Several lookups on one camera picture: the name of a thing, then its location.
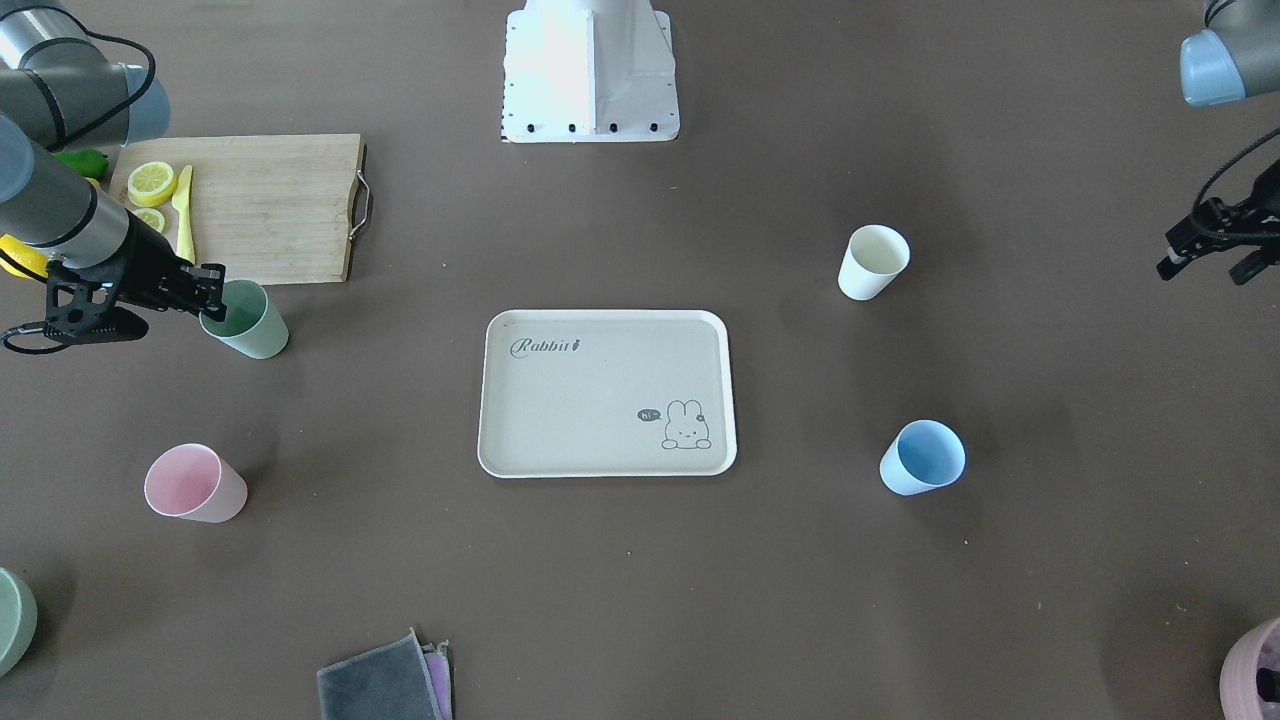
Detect blue cup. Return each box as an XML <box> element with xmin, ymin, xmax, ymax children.
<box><xmin>879</xmin><ymin>419</ymin><xmax>966</xmax><ymax>496</ymax></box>

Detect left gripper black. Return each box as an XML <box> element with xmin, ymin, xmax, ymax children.
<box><xmin>1225</xmin><ymin>184</ymin><xmax>1280</xmax><ymax>286</ymax></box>

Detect green cup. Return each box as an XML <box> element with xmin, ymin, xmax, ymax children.
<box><xmin>198</xmin><ymin>279</ymin><xmax>291</xmax><ymax>360</ymax></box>

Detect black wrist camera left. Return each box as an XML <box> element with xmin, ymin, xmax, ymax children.
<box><xmin>1156</xmin><ymin>197</ymin><xmax>1233</xmax><ymax>281</ymax></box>

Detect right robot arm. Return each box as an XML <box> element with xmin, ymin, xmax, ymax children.
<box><xmin>1</xmin><ymin>1</ymin><xmax>227</xmax><ymax>345</ymax></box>

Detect cream rabbit tray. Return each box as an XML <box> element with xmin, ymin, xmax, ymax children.
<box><xmin>477</xmin><ymin>309</ymin><xmax>739</xmax><ymax>479</ymax></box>

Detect lemon slice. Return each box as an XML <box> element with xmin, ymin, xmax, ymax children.
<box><xmin>125</xmin><ymin>161</ymin><xmax>178</xmax><ymax>208</ymax></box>
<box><xmin>131</xmin><ymin>208</ymin><xmax>166</xmax><ymax>234</ymax></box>

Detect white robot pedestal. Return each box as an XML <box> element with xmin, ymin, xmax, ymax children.
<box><xmin>500</xmin><ymin>1</ymin><xmax>681</xmax><ymax>143</ymax></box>

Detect grey folded cloth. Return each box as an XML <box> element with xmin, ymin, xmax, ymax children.
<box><xmin>316</xmin><ymin>632</ymin><xmax>454</xmax><ymax>719</ymax></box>

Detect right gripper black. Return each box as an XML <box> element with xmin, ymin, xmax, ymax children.
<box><xmin>100</xmin><ymin>215</ymin><xmax>227</xmax><ymax>322</ymax></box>

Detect green lime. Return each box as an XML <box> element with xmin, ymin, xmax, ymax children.
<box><xmin>54</xmin><ymin>149</ymin><xmax>110</xmax><ymax>182</ymax></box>

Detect pink cup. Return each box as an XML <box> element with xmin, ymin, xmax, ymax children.
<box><xmin>143</xmin><ymin>443</ymin><xmax>248</xmax><ymax>523</ymax></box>

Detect green bowl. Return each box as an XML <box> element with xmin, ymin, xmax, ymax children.
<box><xmin>1</xmin><ymin>568</ymin><xmax>38</xmax><ymax>676</ymax></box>

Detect yellow lemon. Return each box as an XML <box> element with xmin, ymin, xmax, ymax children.
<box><xmin>1</xmin><ymin>234</ymin><xmax>49</xmax><ymax>281</ymax></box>

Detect yellow plastic knife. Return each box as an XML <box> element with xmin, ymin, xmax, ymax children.
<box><xmin>170</xmin><ymin>165</ymin><xmax>197</xmax><ymax>265</ymax></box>

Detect cream cup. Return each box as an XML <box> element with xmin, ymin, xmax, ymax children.
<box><xmin>837</xmin><ymin>224</ymin><xmax>911</xmax><ymax>301</ymax></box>

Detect wooden cutting board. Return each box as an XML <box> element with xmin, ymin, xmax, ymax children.
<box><xmin>106</xmin><ymin>135</ymin><xmax>365</xmax><ymax>284</ymax></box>

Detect pink bowl with ice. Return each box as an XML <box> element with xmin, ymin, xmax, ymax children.
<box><xmin>1219</xmin><ymin>618</ymin><xmax>1279</xmax><ymax>719</ymax></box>

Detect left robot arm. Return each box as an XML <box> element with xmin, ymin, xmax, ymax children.
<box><xmin>1157</xmin><ymin>1</ymin><xmax>1279</xmax><ymax>286</ymax></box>

